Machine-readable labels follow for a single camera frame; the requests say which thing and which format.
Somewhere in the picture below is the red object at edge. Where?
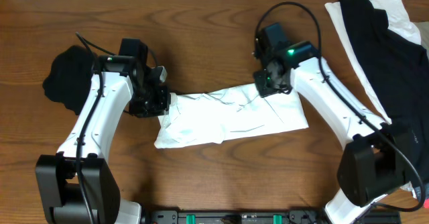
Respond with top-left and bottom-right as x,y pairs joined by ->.
424,199 -> 429,209

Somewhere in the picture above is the white t-shirt in pile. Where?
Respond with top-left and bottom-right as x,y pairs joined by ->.
325,0 -> 428,125

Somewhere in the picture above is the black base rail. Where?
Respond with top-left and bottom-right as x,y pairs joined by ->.
143,207 -> 402,224

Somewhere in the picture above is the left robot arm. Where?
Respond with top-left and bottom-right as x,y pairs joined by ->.
35,56 -> 170,223

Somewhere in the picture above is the white robot print t-shirt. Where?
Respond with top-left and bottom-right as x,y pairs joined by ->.
155,84 -> 308,149

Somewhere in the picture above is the folded black garment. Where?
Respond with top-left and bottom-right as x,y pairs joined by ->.
42,46 -> 93,115

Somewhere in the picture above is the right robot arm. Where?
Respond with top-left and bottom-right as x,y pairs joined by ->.
254,40 -> 418,223

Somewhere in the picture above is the black t-shirt in pile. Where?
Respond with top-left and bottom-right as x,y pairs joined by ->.
339,0 -> 428,183

